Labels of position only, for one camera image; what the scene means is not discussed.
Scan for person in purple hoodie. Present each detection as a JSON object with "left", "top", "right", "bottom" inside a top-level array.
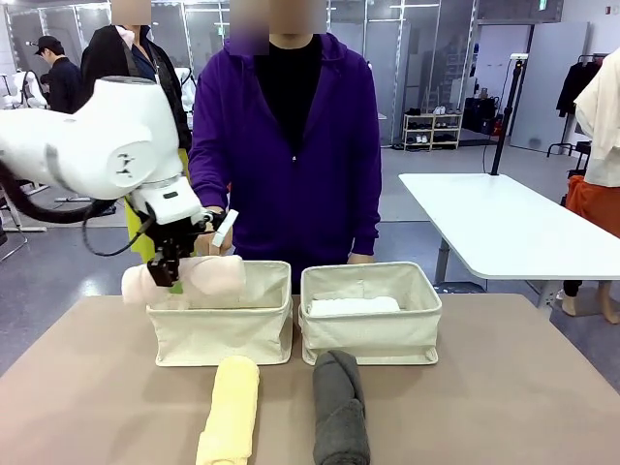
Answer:
[{"left": 187, "top": 0, "right": 385, "bottom": 295}]

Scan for black suitcase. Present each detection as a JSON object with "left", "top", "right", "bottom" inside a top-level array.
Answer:
[{"left": 461, "top": 96, "right": 501, "bottom": 136}]

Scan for low black stand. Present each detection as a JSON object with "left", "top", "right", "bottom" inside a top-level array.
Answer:
[{"left": 546, "top": 140, "right": 593, "bottom": 159}]

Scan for black camera pole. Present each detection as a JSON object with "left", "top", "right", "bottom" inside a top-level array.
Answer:
[{"left": 489, "top": 53, "right": 530, "bottom": 177}]

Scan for purple sleeved right forearm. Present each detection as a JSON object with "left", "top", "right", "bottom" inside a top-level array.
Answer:
[{"left": 187, "top": 157, "right": 234, "bottom": 243}]

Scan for purple sleeved left forearm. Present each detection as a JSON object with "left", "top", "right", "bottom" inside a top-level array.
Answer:
[{"left": 349, "top": 159, "right": 384, "bottom": 258}]

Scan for orange garment on mannequin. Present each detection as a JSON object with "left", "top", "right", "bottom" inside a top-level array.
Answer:
[{"left": 563, "top": 174, "right": 620, "bottom": 227}]

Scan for yellow towel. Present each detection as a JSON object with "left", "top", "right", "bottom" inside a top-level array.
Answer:
[{"left": 194, "top": 355, "right": 262, "bottom": 465}]

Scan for person in yellow skirt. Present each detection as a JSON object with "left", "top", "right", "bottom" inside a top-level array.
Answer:
[{"left": 79, "top": 0, "right": 196, "bottom": 259}]

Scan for pink towel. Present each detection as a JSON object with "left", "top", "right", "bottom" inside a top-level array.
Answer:
[{"left": 120, "top": 254, "right": 247, "bottom": 310}]

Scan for cream fabric basket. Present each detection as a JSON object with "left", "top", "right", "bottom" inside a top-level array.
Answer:
[
  {"left": 298, "top": 261, "right": 444, "bottom": 366},
  {"left": 144, "top": 260, "right": 295, "bottom": 367}
]

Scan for white towel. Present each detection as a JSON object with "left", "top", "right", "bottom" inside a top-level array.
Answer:
[{"left": 309, "top": 294, "right": 401, "bottom": 318}]

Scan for black clothes on rack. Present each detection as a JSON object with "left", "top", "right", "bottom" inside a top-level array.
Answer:
[{"left": 555, "top": 53, "right": 609, "bottom": 118}]

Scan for grey towel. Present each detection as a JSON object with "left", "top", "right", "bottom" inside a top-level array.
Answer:
[{"left": 311, "top": 349, "right": 372, "bottom": 465}]

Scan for person in black cap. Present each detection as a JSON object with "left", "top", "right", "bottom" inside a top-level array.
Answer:
[{"left": 33, "top": 34, "right": 83, "bottom": 115}]

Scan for person's right hand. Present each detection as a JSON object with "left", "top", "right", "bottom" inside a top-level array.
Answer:
[{"left": 193, "top": 231, "right": 234, "bottom": 258}]

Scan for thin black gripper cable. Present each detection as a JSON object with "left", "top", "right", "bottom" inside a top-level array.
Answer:
[{"left": 81, "top": 197, "right": 162, "bottom": 259}]

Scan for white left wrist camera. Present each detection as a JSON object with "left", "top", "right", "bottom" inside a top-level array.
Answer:
[{"left": 210, "top": 208, "right": 240, "bottom": 247}]

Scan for wooden shoe rack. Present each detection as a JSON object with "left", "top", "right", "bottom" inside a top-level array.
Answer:
[{"left": 402, "top": 111, "right": 464, "bottom": 152}]

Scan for cream garment on mannequin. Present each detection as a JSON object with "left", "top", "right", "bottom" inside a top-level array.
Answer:
[{"left": 573, "top": 47, "right": 620, "bottom": 188}]

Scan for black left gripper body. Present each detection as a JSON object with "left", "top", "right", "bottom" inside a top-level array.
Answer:
[{"left": 150, "top": 219, "right": 205, "bottom": 264}]

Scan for large white table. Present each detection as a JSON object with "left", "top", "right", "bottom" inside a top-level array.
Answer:
[{"left": 397, "top": 171, "right": 620, "bottom": 312}]

